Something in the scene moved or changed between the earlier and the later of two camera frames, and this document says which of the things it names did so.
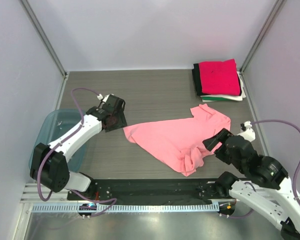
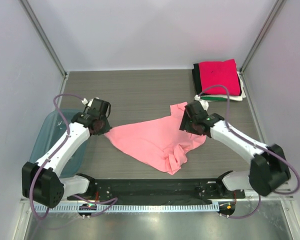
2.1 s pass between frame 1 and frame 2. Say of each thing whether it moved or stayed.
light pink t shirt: moved
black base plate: stayed
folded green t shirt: stayed
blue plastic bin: stayed
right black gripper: moved
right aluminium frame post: stayed
